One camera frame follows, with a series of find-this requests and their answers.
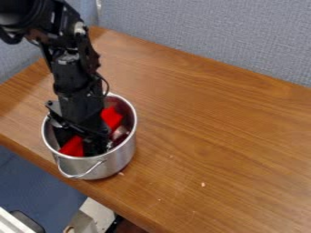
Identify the red star-shaped block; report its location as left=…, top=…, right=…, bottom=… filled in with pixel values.
left=59, top=106, right=123, bottom=157

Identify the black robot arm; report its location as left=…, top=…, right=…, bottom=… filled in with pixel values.
left=0, top=0, right=110, bottom=157

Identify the black and white equipment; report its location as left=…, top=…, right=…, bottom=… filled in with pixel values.
left=0, top=207, right=47, bottom=233

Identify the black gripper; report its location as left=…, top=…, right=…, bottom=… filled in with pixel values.
left=47, top=58, right=110, bottom=157

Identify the white object under table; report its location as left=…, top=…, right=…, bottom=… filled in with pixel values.
left=62, top=198, right=115, bottom=233

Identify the metal pot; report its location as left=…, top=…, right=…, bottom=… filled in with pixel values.
left=42, top=93, right=138, bottom=180

